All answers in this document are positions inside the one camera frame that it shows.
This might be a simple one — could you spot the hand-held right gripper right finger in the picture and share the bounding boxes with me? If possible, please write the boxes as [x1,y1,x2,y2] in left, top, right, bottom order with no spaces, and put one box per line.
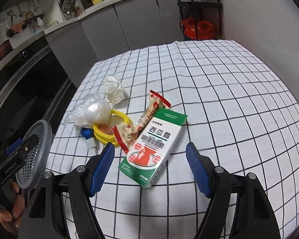
[186,142,281,239]

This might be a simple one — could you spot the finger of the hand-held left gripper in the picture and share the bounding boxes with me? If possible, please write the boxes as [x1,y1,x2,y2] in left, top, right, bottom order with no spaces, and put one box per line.
[5,138,24,156]
[19,134,43,155]

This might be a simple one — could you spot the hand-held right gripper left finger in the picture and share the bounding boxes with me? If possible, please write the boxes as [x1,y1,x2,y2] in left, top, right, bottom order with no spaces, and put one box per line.
[17,142,115,239]

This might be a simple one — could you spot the grey perforated plastic basket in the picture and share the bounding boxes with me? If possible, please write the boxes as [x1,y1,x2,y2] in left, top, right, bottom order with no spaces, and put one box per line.
[15,119,53,191]

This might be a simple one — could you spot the small blue and white bottle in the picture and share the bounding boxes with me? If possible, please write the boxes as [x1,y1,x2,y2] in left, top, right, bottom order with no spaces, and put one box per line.
[80,127,100,155]

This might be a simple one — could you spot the green and white carton box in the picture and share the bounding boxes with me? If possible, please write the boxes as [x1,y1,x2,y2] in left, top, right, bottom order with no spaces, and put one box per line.
[118,107,188,188]

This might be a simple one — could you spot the yellow plastic lid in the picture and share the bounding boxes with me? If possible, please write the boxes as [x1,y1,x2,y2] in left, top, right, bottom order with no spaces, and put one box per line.
[93,109,133,147]

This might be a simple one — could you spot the clear plastic bag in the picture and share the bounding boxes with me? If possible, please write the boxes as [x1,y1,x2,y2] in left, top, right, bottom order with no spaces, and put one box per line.
[63,93,112,130]

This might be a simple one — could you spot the red snack wrapper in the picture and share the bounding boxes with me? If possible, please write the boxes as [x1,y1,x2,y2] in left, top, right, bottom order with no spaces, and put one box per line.
[112,90,171,155]

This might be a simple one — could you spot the white tissue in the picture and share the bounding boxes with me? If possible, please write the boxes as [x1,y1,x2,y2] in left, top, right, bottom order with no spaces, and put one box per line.
[102,75,128,106]

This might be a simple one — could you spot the person's left hand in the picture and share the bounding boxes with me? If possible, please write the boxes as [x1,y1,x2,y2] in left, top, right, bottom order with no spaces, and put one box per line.
[0,181,26,235]

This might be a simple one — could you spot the black built-in oven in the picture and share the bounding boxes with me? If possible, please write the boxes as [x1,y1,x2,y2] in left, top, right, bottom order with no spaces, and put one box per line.
[0,36,78,180]

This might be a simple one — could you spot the white black-checked tablecloth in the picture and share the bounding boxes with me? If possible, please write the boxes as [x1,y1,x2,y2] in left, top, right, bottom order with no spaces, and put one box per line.
[43,39,299,239]

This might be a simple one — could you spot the brown wok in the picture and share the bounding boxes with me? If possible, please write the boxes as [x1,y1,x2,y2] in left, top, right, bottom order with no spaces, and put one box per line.
[0,40,12,60]

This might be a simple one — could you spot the round metal strainer lid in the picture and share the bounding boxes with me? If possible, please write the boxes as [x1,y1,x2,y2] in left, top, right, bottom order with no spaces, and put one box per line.
[58,0,78,20]

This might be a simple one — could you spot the grey kitchen cabinets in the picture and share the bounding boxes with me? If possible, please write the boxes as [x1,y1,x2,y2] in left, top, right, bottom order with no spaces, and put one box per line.
[45,0,185,63]

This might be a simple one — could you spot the black metal shelf rack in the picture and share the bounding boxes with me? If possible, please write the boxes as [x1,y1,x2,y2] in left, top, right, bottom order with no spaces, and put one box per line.
[177,0,223,40]

